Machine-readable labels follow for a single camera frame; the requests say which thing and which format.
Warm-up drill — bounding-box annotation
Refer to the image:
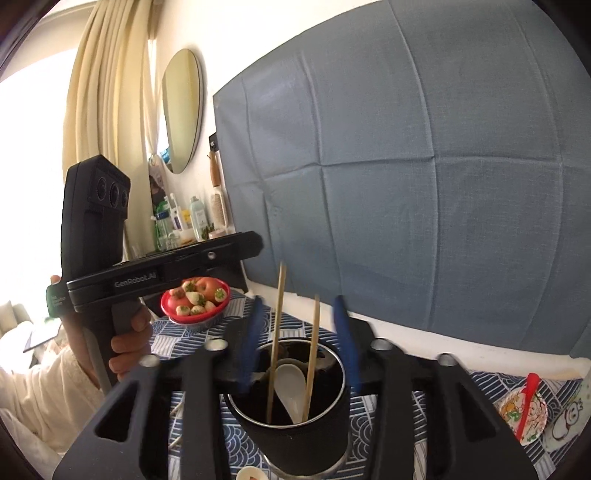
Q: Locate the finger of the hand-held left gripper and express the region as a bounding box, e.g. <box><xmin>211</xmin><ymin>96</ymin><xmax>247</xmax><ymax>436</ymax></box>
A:
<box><xmin>159</xmin><ymin>232</ymin><xmax>265</xmax><ymax>297</ymax></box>

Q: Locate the person's left hand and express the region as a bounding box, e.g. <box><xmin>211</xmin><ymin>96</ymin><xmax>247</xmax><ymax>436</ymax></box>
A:
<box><xmin>50</xmin><ymin>274</ymin><xmax>155</xmax><ymax>394</ymax></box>

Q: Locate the red snack cup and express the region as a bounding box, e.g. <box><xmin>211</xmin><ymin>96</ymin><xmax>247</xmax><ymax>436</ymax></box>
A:
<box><xmin>493</xmin><ymin>385</ymin><xmax>549</xmax><ymax>446</ymax></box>

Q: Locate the grey-blue wall cloth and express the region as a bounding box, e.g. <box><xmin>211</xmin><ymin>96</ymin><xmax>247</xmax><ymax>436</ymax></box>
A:
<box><xmin>212</xmin><ymin>0</ymin><xmax>591</xmax><ymax>358</ymax></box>

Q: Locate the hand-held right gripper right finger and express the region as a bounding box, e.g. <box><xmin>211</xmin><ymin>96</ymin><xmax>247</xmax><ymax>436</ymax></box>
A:
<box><xmin>333</xmin><ymin>295</ymin><xmax>539</xmax><ymax>480</ymax></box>

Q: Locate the plain white ceramic spoon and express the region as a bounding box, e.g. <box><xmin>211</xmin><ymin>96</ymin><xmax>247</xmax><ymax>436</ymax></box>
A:
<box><xmin>272</xmin><ymin>364</ymin><xmax>308</xmax><ymax>423</ymax></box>

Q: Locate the hanging hair brush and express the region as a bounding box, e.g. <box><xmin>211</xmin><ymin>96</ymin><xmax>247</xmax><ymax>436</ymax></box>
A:
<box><xmin>210</xmin><ymin>193</ymin><xmax>228</xmax><ymax>227</ymax></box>

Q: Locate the milk tea cup with snowman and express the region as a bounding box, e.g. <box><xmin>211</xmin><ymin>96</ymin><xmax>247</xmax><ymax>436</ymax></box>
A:
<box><xmin>545</xmin><ymin>378</ymin><xmax>587</xmax><ymax>455</ymax></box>

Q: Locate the pile of strawberries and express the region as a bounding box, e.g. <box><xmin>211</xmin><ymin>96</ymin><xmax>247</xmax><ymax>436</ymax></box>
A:
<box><xmin>167</xmin><ymin>279</ymin><xmax>228</xmax><ymax>317</ymax></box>

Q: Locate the green bottle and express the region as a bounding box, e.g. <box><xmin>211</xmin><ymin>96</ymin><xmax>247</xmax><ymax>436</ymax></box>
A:
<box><xmin>154</xmin><ymin>205</ymin><xmax>171</xmax><ymax>252</ymax></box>

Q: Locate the red apple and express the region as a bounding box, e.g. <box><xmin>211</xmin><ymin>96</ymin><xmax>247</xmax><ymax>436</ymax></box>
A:
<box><xmin>196</xmin><ymin>277</ymin><xmax>221</xmax><ymax>300</ymax></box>

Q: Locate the black cylindrical utensil holder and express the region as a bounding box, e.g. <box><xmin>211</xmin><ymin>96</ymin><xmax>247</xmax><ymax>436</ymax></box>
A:
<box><xmin>224</xmin><ymin>339</ymin><xmax>349</xmax><ymax>478</ymax></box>

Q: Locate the cream curtain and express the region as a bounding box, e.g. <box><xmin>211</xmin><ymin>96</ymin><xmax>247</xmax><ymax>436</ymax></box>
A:
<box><xmin>65</xmin><ymin>0</ymin><xmax>162</xmax><ymax>259</ymax></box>

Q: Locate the wooden chopstick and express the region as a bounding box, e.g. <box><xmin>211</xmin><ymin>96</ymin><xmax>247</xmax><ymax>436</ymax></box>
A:
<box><xmin>301</xmin><ymin>294</ymin><xmax>321</xmax><ymax>422</ymax></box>
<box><xmin>267</xmin><ymin>262</ymin><xmax>287</xmax><ymax>424</ymax></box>

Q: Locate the blue patterned tablecloth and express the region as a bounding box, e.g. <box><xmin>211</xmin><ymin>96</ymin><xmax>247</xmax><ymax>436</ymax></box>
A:
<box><xmin>148</xmin><ymin>288</ymin><xmax>591</xmax><ymax>480</ymax></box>

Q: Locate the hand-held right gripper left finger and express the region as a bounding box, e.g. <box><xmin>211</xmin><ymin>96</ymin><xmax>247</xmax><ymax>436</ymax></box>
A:
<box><xmin>52</xmin><ymin>295</ymin><xmax>265</xmax><ymax>480</ymax></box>

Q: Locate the oval wall mirror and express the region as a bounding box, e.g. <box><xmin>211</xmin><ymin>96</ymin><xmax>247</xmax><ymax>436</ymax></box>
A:
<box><xmin>161</xmin><ymin>48</ymin><xmax>205</xmax><ymax>175</ymax></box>

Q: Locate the person's left forearm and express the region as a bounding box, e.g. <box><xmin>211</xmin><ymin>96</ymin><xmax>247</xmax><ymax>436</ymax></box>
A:
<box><xmin>0</xmin><ymin>346</ymin><xmax>112</xmax><ymax>462</ymax></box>

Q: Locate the red fruit bowl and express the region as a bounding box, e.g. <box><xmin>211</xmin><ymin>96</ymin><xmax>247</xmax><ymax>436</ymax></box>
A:
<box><xmin>160</xmin><ymin>276</ymin><xmax>230</xmax><ymax>326</ymax></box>

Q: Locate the red plastic spoon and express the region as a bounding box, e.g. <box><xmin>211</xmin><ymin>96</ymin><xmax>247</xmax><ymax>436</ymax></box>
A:
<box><xmin>515</xmin><ymin>373</ymin><xmax>541</xmax><ymax>441</ymax></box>

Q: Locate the grey-green bottle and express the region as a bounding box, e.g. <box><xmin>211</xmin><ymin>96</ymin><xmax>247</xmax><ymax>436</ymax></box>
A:
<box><xmin>189</xmin><ymin>196</ymin><xmax>207</xmax><ymax>241</ymax></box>

